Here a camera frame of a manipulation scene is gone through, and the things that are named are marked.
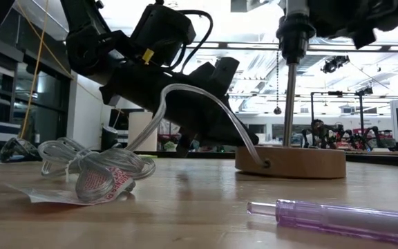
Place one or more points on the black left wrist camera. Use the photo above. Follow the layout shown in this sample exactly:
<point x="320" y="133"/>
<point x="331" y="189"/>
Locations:
<point x="164" y="31"/>

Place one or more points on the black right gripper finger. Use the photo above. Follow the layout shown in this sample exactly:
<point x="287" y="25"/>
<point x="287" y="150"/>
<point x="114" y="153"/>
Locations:
<point x="365" y="38"/>

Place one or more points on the black eyeglasses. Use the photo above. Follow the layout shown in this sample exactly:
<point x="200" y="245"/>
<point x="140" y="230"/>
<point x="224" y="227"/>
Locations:
<point x="16" y="148"/>

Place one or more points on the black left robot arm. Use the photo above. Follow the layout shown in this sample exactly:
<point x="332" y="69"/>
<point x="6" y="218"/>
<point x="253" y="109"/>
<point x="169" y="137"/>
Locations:
<point x="85" y="45"/>

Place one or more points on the black ceiling camera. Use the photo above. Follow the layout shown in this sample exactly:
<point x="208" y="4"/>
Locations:
<point x="335" y="64"/>

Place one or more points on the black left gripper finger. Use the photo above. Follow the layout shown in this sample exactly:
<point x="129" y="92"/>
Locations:
<point x="225" y="76"/>
<point x="233" y="131"/>

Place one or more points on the black background station frame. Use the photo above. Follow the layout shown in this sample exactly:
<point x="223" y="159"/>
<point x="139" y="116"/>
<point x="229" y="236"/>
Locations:
<point x="361" y="110"/>

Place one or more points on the long ceiling light strip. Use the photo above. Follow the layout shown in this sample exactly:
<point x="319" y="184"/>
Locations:
<point x="254" y="45"/>

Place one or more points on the black bin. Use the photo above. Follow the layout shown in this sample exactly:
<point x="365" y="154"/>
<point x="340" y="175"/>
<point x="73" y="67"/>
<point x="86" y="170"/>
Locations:
<point x="108" y="138"/>

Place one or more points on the clear purple pen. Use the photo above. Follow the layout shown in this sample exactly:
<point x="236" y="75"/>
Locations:
<point x="340" y="221"/>

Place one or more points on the wooden base metal pole lamp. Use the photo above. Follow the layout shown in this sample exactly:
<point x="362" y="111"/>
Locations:
<point x="289" y="162"/>

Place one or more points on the black background robot arm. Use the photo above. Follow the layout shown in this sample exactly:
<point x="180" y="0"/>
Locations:
<point x="320" y="133"/>
<point x="371" y="135"/>

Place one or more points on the white cylinder container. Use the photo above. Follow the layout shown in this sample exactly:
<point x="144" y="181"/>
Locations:
<point x="140" y="124"/>

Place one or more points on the black monitor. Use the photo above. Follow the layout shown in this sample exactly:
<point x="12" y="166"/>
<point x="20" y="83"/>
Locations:
<point x="119" y="119"/>

